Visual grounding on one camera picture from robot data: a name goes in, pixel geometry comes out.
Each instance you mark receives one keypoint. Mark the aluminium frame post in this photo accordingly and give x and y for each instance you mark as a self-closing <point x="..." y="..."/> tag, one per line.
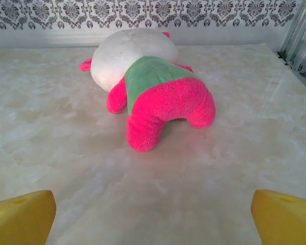
<point x="295" y="25"/>

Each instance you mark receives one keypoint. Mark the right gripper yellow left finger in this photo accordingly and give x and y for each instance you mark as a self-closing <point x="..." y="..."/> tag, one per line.
<point x="20" y="222"/>

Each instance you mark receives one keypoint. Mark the aluminium back rail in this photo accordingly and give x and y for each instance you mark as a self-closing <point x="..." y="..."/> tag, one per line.
<point x="40" y="39"/>

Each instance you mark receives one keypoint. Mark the pink white green plush toy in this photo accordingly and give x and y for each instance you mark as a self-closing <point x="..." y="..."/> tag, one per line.
<point x="163" y="107"/>

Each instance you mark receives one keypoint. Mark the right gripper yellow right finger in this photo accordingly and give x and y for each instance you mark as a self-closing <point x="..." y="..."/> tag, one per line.
<point x="288" y="222"/>

